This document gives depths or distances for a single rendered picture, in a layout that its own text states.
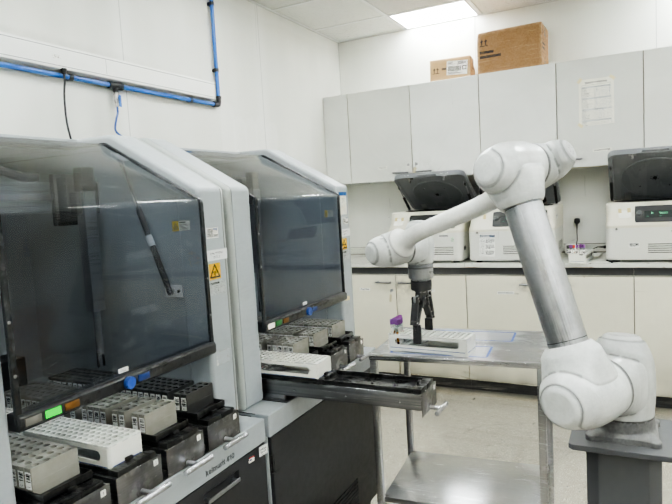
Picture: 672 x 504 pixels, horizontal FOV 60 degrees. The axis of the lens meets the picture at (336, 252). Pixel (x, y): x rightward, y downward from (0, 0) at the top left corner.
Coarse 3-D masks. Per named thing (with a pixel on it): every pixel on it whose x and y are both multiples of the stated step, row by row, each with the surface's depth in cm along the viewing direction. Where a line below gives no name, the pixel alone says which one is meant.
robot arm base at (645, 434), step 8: (608, 424) 155; (616, 424) 154; (624, 424) 153; (632, 424) 152; (640, 424) 152; (648, 424) 153; (656, 424) 160; (592, 432) 157; (600, 432) 156; (608, 432) 155; (616, 432) 154; (624, 432) 153; (632, 432) 152; (640, 432) 152; (648, 432) 153; (656, 432) 154; (592, 440) 155; (600, 440) 155; (608, 440) 154; (616, 440) 153; (624, 440) 152; (632, 440) 152; (640, 440) 151; (648, 440) 150; (656, 440) 150; (656, 448) 149
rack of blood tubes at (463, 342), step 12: (396, 336) 211; (408, 336) 209; (432, 336) 206; (444, 336) 204; (456, 336) 203; (468, 336) 202; (396, 348) 212; (420, 348) 207; (432, 348) 205; (444, 348) 202; (456, 348) 209; (468, 348) 199
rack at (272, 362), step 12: (264, 360) 194; (276, 360) 192; (288, 360) 192; (300, 360) 190; (312, 360) 190; (324, 360) 190; (264, 372) 195; (276, 372) 192; (288, 372) 190; (300, 372) 196; (312, 372) 186
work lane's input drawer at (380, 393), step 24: (264, 384) 193; (288, 384) 189; (312, 384) 184; (336, 384) 182; (360, 384) 178; (384, 384) 180; (408, 384) 179; (432, 384) 177; (408, 408) 170; (432, 408) 173
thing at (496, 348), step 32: (384, 352) 211; (416, 352) 209; (480, 352) 204; (512, 352) 201; (544, 416) 188; (544, 448) 189; (416, 480) 226; (448, 480) 224; (480, 480) 223; (512, 480) 222; (544, 480) 191
